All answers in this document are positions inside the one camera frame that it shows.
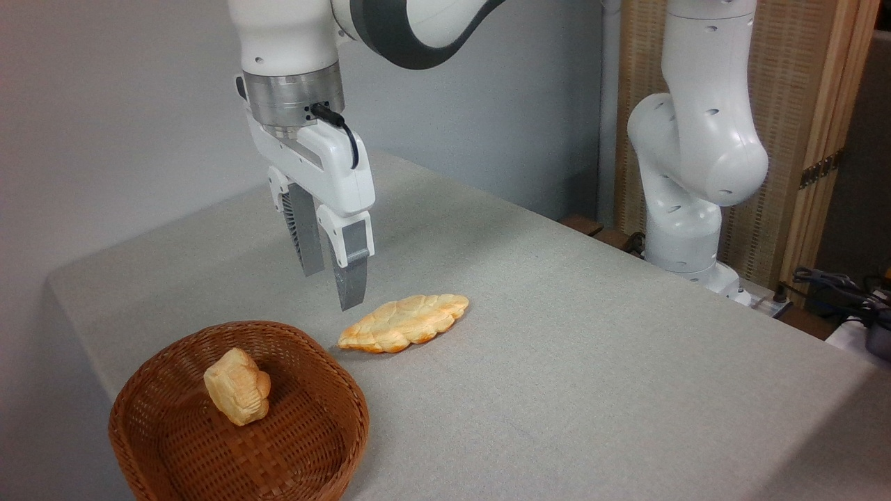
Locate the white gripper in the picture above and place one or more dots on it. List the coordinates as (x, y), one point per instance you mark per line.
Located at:
(327, 163)

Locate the leaf-shaped bread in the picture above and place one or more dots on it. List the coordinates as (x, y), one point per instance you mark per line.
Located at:
(405, 322)

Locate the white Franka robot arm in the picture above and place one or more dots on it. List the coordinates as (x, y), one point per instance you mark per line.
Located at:
(696, 139)

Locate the small chunky bread roll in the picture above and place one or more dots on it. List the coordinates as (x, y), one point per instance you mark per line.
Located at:
(238, 387)

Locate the brown woven wicker basket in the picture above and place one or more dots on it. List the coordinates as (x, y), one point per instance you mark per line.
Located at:
(292, 445)

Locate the grey tablecloth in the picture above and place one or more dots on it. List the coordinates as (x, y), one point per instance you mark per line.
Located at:
(557, 362)

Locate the brown wooden board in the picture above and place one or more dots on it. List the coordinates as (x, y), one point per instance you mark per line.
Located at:
(592, 228)

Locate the white vertical pipe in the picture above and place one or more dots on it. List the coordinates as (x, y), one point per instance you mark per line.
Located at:
(608, 104)

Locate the wooden folding screen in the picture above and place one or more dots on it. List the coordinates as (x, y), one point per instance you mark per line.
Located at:
(790, 69)

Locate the metal screen hinge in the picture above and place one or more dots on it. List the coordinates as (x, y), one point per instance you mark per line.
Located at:
(820, 169)

